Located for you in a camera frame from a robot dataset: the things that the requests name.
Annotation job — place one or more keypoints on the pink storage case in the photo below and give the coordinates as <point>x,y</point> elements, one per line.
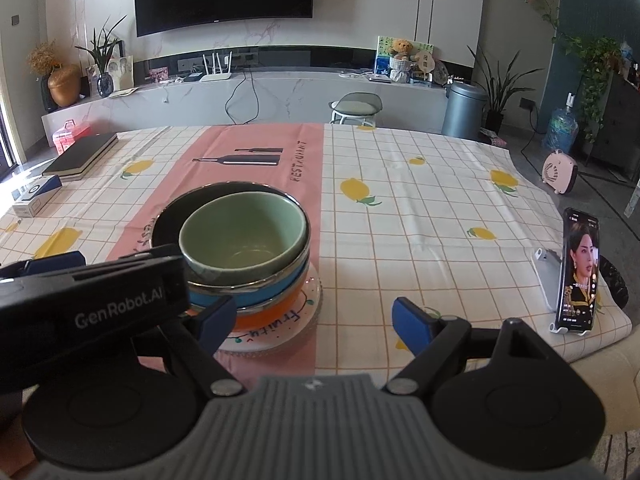
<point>67,136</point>

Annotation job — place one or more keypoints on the blue steel bowl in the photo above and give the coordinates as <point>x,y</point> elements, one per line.
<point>280,287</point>

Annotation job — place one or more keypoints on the glass plate pink flower print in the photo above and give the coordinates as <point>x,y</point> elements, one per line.
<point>235,352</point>

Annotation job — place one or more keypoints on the white router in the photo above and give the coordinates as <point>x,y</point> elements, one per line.
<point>217,77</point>

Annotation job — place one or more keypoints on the white marble television console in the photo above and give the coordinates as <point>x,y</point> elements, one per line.
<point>290,95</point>

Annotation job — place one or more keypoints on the grey stool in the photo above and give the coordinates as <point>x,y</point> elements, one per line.
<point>356,105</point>

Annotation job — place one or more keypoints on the blue and white box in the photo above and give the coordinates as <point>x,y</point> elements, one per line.
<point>37,195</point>

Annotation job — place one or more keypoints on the teddy bear in white basket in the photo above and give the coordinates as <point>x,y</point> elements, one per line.
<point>401,57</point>

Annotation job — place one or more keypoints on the green plant in blue vase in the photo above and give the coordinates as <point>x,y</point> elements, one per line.
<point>104,85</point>

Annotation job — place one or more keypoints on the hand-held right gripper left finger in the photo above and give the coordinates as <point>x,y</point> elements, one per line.
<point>217,321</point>

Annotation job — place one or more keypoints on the blue and green painting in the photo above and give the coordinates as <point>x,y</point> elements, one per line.
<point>382,60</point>

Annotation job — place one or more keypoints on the tan envelope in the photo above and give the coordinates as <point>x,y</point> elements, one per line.
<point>122,92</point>

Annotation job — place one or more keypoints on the dark grey cabinet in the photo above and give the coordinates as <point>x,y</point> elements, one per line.
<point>620,130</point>

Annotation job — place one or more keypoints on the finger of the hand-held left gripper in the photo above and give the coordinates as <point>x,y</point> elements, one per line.
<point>55,262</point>

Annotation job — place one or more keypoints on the blue water jug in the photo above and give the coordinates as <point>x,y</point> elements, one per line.
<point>560,130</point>

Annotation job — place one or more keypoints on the black smartphone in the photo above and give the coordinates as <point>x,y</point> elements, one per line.
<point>580,270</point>

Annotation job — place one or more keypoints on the potted snake plant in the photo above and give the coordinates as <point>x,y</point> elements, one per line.
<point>495,95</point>

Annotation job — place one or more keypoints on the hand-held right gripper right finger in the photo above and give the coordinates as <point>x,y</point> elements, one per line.
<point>410,325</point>

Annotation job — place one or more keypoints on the orange steel bowl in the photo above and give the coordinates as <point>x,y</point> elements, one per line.
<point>270,312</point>

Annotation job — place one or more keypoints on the white photo card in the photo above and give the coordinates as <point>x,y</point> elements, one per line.
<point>122,72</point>

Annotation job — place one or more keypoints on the small pink photo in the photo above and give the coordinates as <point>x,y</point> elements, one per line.
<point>159,74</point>

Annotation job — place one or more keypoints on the black notebook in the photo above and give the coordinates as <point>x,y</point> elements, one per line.
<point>80,155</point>

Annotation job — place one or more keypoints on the gold acorn vase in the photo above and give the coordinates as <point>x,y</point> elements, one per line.
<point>64,87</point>

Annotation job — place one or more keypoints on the green ceramic bowl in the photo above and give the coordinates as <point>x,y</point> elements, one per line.
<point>240,230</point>

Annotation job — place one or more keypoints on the dried flowers in dark vase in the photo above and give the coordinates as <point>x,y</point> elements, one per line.
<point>44,57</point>

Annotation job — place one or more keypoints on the white phone stand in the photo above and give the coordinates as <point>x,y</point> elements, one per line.
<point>547,270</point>

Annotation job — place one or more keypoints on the grey trash can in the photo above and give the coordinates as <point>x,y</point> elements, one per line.
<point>465,112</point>

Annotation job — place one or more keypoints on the green vine plant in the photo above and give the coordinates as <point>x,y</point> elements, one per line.
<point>595,60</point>

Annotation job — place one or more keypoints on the white fruit painted plate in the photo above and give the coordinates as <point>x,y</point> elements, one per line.
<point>280,334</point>

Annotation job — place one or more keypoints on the pink fan heater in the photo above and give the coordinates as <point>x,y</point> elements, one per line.
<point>560,172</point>

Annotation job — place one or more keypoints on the beige hand fan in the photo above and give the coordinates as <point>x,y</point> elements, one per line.
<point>422,60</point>

